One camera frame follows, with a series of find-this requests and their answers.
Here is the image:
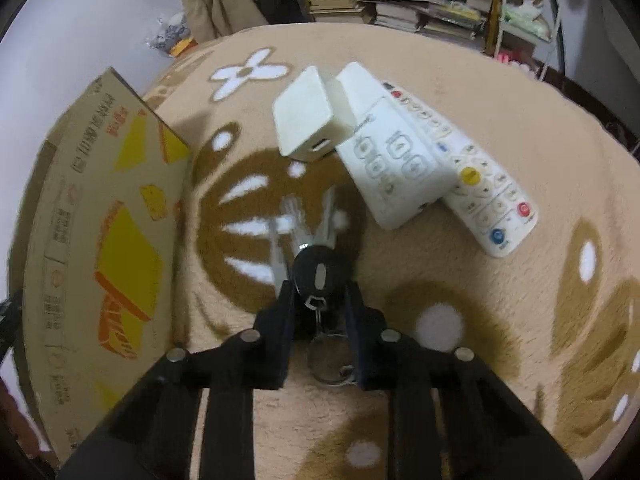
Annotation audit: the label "wooden shelf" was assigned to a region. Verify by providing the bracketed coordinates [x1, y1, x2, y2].
[290, 0, 503, 56]

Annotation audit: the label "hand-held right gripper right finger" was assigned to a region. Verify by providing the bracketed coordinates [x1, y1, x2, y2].
[347, 280, 583, 480]

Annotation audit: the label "metal key ring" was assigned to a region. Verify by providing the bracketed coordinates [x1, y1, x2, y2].
[306, 332, 361, 387]

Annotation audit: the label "beige trousers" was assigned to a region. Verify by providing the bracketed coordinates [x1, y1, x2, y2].
[165, 0, 271, 43]

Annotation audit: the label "pink bottles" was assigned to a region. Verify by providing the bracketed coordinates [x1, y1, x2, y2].
[495, 47, 531, 68]

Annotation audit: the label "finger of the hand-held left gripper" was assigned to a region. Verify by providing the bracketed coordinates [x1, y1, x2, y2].
[0, 290, 23, 361]

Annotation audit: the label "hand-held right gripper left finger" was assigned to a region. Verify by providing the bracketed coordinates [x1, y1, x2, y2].
[57, 280, 296, 480]

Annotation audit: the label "white charger adapter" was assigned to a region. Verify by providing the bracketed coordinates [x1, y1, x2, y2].
[272, 65, 353, 163]

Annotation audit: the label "plastic bag of toys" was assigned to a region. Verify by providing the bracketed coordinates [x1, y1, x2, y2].
[145, 10, 198, 58]

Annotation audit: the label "printed cardboard box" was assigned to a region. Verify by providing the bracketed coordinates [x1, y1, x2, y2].
[7, 66, 193, 466]

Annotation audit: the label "silver keys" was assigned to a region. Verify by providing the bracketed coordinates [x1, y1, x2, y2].
[267, 185, 351, 301]

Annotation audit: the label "white remote control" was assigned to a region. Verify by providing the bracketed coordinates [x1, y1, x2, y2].
[334, 61, 461, 231]

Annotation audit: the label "pile of colourful books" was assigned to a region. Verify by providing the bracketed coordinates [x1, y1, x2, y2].
[360, 0, 493, 43]

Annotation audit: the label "white remote with coloured buttons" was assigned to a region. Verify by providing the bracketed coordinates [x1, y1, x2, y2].
[380, 80, 540, 259]

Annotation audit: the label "pale green tissue pack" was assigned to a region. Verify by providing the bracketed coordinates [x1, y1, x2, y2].
[501, 0, 551, 41]

